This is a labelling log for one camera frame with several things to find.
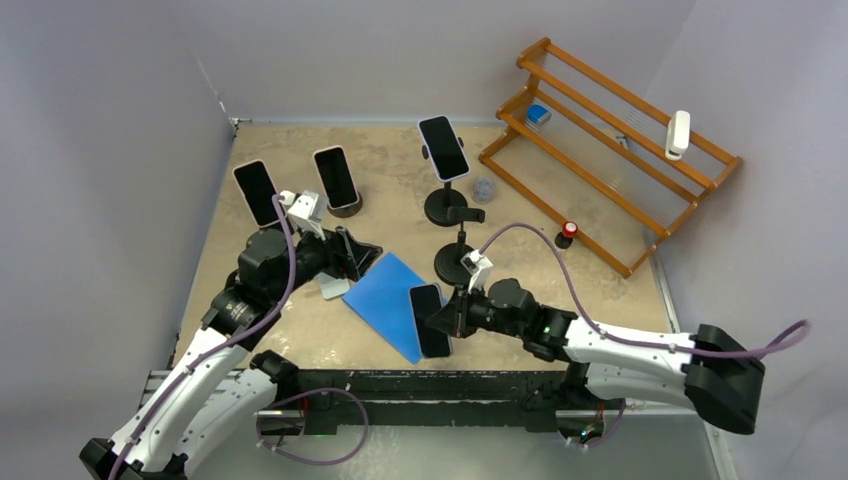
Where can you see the far left pink phone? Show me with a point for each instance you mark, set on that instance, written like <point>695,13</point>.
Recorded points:
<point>257,188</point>

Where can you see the blue mat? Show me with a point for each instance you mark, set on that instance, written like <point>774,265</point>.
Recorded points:
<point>381,298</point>

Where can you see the pink phone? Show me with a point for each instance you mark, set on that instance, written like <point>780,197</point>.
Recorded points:
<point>257,188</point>
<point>336,178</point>

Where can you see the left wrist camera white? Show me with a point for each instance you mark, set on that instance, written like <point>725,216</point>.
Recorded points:
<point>305,210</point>

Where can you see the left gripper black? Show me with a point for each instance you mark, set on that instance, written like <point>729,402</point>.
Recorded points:
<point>345,257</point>

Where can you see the brown round phone stand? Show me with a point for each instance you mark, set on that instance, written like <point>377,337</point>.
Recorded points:
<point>347,211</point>

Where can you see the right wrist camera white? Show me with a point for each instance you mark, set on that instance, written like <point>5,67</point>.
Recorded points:
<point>479,267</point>

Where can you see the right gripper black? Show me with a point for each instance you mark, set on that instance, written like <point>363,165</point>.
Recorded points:
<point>454,317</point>

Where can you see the blue white eraser block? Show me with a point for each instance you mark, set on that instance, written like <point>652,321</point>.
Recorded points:
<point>538,115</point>

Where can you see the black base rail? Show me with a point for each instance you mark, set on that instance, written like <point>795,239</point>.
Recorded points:
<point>537,401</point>

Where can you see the black round phone stand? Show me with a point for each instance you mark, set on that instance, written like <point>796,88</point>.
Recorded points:
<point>439,201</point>
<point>448,260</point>

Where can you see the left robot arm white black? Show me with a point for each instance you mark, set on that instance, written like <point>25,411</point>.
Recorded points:
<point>219,382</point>

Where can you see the orange wooden rack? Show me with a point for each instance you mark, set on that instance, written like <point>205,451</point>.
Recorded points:
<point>599,161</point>

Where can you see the silver phone stand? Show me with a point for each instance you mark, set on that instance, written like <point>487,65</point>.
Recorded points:
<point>331,287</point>

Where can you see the red black knob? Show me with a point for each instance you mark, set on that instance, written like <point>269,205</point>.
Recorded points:
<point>566,236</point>

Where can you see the white stapler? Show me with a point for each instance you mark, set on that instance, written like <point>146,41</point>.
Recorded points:
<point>677,135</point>

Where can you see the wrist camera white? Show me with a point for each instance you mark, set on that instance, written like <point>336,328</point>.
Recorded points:
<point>305,210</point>
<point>479,267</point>

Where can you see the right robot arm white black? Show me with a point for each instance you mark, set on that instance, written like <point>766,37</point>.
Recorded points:
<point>708,372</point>

